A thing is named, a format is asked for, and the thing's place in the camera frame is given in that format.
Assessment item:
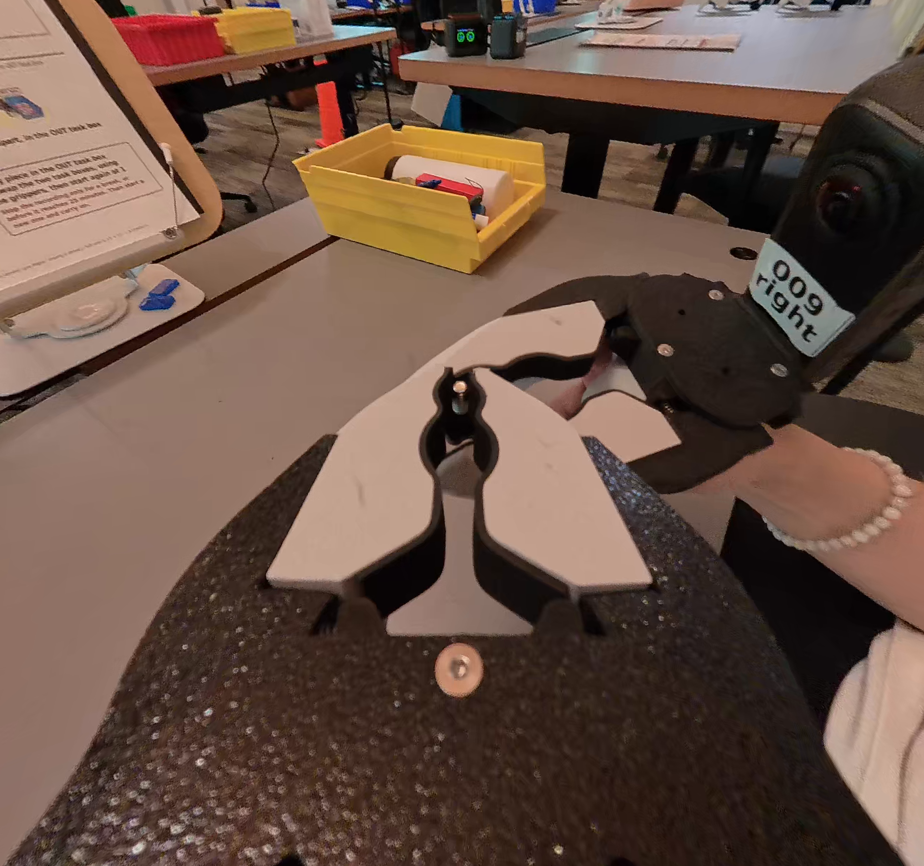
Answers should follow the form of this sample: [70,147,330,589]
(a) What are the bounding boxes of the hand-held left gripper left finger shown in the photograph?
[268,371,449,619]

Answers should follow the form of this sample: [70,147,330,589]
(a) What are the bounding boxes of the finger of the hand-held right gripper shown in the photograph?
[434,299,609,383]
[571,390,682,466]

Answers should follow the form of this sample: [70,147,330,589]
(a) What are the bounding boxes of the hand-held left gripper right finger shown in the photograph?
[474,371,654,622]

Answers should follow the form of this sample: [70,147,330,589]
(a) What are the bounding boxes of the black knob with metal screw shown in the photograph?
[438,371,489,448]

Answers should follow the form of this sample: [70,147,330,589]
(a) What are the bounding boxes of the white cylinder with black cap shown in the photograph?
[383,155,516,222]

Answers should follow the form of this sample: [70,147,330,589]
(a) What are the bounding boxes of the yellow plastic bin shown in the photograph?
[214,6,298,56]
[292,123,550,275]

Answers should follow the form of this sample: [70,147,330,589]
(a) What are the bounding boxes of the person's right hand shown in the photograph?
[520,347,896,538]

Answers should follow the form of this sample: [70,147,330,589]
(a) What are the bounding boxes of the grey desk with wooden edge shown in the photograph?
[398,0,924,128]

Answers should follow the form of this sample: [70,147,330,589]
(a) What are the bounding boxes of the paper sheet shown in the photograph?
[578,29,743,53]

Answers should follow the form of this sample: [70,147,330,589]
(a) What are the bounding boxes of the orange traffic cone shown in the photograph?
[315,80,347,148]

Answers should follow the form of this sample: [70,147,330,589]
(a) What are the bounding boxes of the small black box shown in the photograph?
[488,12,528,62]

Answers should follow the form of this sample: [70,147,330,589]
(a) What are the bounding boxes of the black clock with green display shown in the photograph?
[442,15,492,59]

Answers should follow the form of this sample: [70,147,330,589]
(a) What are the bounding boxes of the white stand base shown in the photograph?
[0,263,206,398]

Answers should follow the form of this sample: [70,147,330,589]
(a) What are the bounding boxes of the instruction sheet board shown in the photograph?
[0,0,225,321]

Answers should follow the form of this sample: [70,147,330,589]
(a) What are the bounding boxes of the red plastic bin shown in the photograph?
[112,15,229,67]

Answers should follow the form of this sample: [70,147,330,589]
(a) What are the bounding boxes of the pearl bracelet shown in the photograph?
[761,445,916,552]

